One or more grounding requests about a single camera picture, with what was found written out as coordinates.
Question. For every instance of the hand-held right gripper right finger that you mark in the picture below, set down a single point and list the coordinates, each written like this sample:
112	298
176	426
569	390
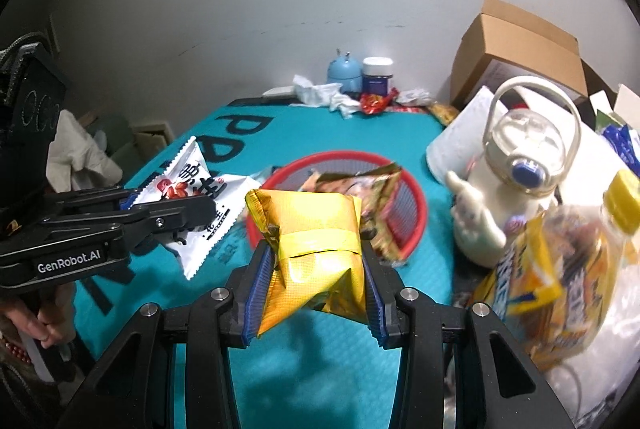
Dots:
375	309

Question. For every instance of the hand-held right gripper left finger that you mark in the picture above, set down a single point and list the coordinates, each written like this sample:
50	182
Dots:
257	294

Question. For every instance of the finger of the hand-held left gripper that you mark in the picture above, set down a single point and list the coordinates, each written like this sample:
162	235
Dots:
175	214
90	199

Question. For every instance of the white red-print snack packet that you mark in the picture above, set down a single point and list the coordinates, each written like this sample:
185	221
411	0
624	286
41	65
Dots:
190	169

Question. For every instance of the yellow snack packet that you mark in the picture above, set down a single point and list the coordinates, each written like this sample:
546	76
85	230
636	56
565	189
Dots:
310	249

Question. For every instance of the red plastic mesh basket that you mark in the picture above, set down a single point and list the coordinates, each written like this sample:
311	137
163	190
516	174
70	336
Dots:
410	219

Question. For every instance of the brown cartoon snack packet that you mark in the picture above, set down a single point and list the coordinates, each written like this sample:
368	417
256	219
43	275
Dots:
370	194

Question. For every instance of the person's left forearm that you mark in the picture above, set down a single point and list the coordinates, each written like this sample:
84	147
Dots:
20	394

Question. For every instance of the person's left hand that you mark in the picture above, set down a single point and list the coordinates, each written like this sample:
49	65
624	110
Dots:
50	324

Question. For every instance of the white jacket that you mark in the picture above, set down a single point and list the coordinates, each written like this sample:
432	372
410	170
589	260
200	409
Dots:
80	154

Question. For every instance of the cardboard piece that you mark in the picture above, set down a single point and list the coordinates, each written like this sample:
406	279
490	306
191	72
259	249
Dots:
152	139

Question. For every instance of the white flat box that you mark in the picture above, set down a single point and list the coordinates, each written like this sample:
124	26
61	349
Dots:
277	91

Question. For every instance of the white paper towel roll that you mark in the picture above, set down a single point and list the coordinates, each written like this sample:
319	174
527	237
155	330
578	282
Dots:
455	144

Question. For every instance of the crumpled white tissue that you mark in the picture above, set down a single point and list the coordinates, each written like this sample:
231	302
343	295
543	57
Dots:
320	94

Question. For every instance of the red flat packet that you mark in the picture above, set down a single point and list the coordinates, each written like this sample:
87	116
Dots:
407	108

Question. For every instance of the yellow label drink bottle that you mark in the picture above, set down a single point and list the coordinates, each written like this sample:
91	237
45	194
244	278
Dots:
575	269

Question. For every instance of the red candy wrapper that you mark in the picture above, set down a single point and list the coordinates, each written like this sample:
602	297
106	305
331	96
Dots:
376	103

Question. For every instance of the yellow snack bag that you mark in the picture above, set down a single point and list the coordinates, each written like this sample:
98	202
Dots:
444	113

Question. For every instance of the white crumpled wrapper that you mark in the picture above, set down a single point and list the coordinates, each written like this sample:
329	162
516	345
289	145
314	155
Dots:
412	96

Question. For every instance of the blue egg-shaped device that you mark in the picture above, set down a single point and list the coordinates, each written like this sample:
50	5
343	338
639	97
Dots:
345	74

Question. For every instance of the dark jar white lid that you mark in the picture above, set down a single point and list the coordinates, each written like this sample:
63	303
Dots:
377	81

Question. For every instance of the blue packet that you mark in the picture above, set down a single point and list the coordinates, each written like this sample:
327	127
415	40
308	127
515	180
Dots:
625	146

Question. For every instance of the tan cardboard box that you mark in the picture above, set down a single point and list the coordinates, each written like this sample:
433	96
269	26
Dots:
520	44

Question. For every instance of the green white box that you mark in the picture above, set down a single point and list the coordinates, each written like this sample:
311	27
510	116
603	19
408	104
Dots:
620	109

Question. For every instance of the brown cardboard box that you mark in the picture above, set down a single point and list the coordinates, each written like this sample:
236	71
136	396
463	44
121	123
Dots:
597	81

